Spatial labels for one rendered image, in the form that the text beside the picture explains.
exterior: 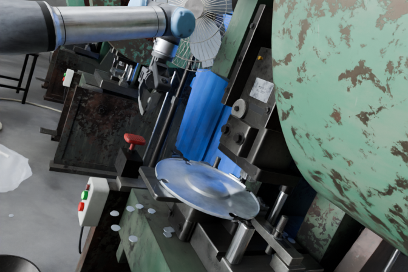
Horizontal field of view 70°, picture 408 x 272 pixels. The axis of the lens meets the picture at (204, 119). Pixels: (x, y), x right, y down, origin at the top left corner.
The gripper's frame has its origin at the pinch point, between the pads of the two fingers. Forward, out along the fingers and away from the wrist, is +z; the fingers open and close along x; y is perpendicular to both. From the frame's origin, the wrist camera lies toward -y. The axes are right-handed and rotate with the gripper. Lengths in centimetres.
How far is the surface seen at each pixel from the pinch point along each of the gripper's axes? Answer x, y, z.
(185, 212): -5.7, -35.4, 13.7
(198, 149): -129, 159, 63
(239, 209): -15.0, -42.5, 7.1
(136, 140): 0.3, -2.6, 9.2
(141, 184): -3.3, -9.8, 21.0
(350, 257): -47, -55, 11
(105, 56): -36, 297, 15
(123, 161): 2.9, -4.5, 16.4
